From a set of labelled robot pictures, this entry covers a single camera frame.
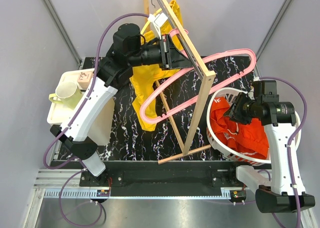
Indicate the yellow shorts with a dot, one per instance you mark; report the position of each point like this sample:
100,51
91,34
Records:
144,76

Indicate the white storage bin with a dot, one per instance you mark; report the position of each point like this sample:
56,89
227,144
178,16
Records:
100,130

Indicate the wooden clothes rack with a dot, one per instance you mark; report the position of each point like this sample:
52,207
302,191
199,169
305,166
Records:
204,74

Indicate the yellow plastic hanger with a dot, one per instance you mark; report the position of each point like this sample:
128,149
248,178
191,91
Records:
152,19

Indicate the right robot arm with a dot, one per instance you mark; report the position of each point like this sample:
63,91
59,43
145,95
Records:
284,192

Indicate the pale yellow mug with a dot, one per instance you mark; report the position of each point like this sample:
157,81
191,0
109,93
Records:
66,93

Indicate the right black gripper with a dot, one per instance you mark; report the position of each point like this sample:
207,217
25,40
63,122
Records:
234,113

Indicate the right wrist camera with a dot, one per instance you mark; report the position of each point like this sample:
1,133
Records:
250,95

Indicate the orange shorts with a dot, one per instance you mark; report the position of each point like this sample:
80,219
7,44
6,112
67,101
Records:
249,140

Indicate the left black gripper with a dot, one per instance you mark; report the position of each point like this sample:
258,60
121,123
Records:
171,58

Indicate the pink small box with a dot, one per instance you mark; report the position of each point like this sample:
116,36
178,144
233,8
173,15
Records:
84,79

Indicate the white laundry basket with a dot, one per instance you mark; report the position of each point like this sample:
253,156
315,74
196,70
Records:
229,94

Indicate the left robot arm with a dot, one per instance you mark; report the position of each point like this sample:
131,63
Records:
128,50

